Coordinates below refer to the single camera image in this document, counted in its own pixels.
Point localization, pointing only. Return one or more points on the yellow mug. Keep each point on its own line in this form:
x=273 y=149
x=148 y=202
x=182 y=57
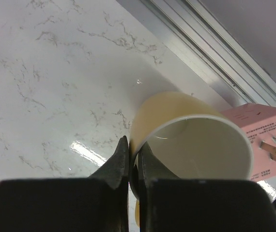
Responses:
x=190 y=138

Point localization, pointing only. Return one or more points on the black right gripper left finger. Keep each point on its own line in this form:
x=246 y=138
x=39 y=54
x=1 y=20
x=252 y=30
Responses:
x=98 y=203

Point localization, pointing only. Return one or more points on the right aluminium frame post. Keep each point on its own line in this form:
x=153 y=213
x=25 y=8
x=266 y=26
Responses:
x=187 y=29

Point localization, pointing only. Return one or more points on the pink cube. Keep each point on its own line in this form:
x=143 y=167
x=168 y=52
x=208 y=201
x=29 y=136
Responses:
x=259 y=124

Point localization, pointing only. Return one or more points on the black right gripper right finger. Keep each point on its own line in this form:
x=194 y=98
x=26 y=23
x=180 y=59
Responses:
x=171 y=204

